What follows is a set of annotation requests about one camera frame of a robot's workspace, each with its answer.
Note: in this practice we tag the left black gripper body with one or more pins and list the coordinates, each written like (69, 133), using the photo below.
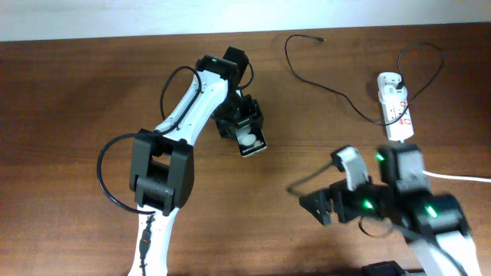
(237, 109)

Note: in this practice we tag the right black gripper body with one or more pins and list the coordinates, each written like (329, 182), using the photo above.
(370, 199)

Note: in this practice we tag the black smartphone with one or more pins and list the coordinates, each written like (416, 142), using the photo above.
(250, 140)

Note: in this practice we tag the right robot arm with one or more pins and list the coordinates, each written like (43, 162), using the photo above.
(433, 225)

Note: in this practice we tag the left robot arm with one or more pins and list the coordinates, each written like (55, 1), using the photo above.
(162, 166)

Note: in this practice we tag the white charger adapter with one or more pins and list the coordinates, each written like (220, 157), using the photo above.
(389, 94)

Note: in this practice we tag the white power strip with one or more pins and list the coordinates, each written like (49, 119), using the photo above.
(397, 120)

